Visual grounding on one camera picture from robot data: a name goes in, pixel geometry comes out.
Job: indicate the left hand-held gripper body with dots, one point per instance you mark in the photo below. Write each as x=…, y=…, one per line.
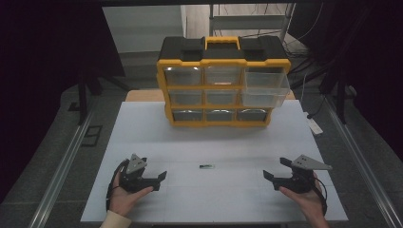
x=135, y=177

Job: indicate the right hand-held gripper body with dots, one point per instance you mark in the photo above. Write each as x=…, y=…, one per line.
x=301, y=177

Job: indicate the person's left hand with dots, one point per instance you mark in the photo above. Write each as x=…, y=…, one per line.
x=126, y=199

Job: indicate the person's right hand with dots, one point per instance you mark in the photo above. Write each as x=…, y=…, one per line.
x=305, y=202

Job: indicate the white power strip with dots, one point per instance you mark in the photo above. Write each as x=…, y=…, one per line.
x=314, y=125

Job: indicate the clear plastic organizer drawer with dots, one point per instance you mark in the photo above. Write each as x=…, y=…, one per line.
x=266, y=91

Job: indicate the grid of clear drawers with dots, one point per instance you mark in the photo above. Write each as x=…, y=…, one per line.
x=185, y=97

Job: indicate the black stand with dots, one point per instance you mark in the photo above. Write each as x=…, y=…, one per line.
x=84, y=91
x=340, y=95

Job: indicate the yellow and black organizer cabinet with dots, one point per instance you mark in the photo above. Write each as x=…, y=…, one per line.
x=221, y=53

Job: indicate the metal floor rail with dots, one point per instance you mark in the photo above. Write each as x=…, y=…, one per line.
x=364, y=164
x=60, y=172

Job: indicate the metal shelf frame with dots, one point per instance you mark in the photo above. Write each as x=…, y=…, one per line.
x=250, y=22

